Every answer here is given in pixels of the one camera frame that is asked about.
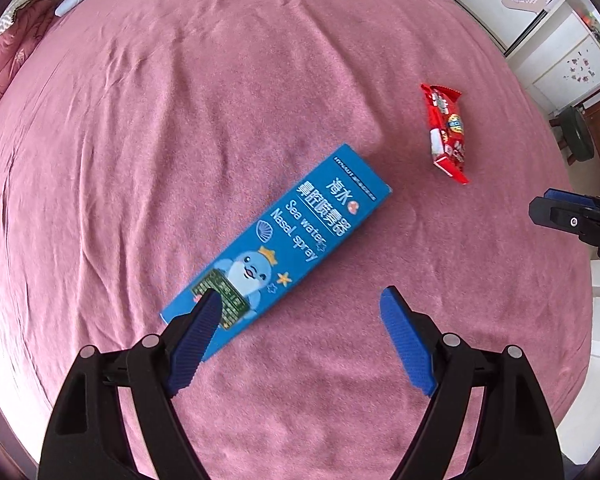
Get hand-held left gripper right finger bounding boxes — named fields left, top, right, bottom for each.
left=378, top=285, right=565, bottom=480

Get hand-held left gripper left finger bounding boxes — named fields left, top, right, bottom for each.
left=39, top=289, right=225, bottom=480

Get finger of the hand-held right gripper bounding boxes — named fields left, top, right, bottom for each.
left=545, top=187, right=600, bottom=212
left=528, top=197, right=600, bottom=261

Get red snack packet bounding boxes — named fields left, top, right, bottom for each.
left=419, top=83, right=471, bottom=185

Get blue cardboard box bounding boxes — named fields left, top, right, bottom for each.
left=159, top=143, right=394, bottom=364

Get green round stool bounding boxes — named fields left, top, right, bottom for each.
left=549, top=105, right=597, bottom=164

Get white door with stickers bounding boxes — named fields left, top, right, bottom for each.
left=505, top=9, right=600, bottom=117

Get bed with pink sheet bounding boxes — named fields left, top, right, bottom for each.
left=0, top=0, right=595, bottom=480

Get pink folded quilt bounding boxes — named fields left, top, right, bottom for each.
left=0, top=0, right=57, bottom=133

